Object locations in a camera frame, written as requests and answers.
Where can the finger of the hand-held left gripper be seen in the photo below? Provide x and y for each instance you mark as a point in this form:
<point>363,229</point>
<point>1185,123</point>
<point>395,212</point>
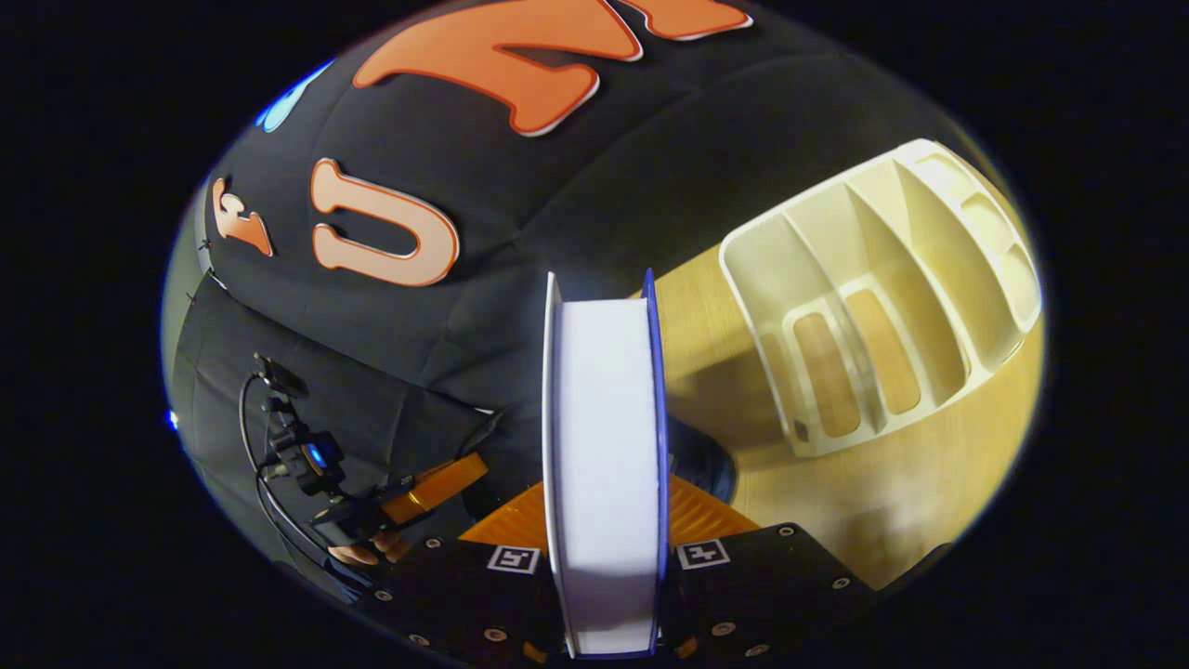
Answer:
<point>437,485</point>

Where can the black backdrop cloth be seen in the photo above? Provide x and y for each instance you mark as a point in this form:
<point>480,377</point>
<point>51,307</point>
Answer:
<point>483,325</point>

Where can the blue cover book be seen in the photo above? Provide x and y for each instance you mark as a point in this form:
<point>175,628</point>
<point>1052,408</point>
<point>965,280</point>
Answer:
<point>604,465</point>

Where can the white bookshelf rack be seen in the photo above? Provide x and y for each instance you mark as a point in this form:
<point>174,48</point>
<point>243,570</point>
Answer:
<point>938,242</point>

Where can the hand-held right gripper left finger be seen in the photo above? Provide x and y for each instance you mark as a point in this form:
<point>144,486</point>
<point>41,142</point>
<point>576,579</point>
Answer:
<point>464,595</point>

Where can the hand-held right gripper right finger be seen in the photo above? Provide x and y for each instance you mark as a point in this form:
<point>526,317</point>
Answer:
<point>762,585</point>

